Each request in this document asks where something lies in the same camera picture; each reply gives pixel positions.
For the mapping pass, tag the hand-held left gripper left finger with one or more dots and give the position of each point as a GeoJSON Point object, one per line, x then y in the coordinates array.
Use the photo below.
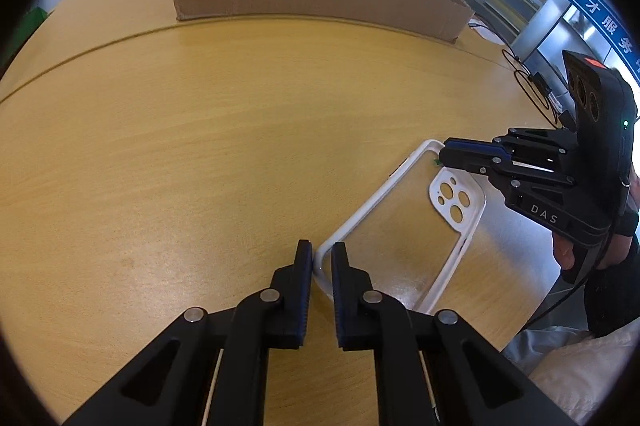
{"type": "Point", "coordinates": [295, 301]}

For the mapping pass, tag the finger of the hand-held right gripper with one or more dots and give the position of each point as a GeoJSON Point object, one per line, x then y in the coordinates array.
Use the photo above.
{"type": "Point", "coordinates": [480, 167]}
{"type": "Point", "coordinates": [475, 148]}

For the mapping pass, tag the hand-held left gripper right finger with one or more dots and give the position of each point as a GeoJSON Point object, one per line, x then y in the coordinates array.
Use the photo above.
{"type": "Point", "coordinates": [345, 306]}

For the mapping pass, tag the clear white-rimmed phone case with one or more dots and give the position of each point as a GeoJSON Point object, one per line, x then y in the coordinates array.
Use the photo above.
{"type": "Point", "coordinates": [400, 231]}

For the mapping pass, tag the person's right forearm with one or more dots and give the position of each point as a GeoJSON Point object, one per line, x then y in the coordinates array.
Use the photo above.
{"type": "Point", "coordinates": [615, 296]}

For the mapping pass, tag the person's right hand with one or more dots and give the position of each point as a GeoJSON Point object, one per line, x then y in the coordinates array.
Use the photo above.
{"type": "Point", "coordinates": [564, 251]}

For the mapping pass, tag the person's light clothing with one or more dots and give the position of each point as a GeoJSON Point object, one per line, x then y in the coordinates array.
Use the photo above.
{"type": "Point", "coordinates": [575, 371]}

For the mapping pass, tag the green object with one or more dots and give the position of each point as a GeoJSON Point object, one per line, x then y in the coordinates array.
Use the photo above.
{"type": "Point", "coordinates": [36, 26]}

